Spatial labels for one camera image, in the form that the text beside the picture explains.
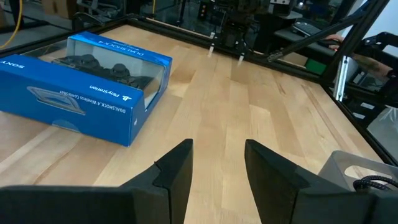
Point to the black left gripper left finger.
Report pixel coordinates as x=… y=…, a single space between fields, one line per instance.
x=168 y=193

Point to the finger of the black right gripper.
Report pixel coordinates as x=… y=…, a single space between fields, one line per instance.
x=242 y=54
x=212 y=45

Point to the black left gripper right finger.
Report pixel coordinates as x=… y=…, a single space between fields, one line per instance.
x=280 y=193

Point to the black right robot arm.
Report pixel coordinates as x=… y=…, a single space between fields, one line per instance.
x=245 y=9

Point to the person's forearm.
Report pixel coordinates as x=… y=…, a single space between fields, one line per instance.
x=371 y=65

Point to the grey translucent plastic bin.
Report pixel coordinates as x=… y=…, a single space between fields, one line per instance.
x=335 y=168

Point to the black keyboard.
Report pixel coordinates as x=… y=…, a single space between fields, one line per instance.
x=306 y=28

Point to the green box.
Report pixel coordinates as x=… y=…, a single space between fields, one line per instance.
x=314 y=67

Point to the person's hand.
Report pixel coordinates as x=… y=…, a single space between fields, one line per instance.
x=334 y=39

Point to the black game controller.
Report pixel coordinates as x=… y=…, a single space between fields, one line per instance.
x=118 y=73

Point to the clear plastic bag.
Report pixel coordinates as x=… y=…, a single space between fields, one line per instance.
x=385 y=130

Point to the blue game controller box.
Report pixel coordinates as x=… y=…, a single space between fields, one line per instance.
x=77 y=102

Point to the brown cardboard box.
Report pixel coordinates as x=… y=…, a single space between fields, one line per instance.
x=59 y=7

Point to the silver metal bracket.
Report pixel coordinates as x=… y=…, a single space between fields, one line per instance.
x=341 y=77

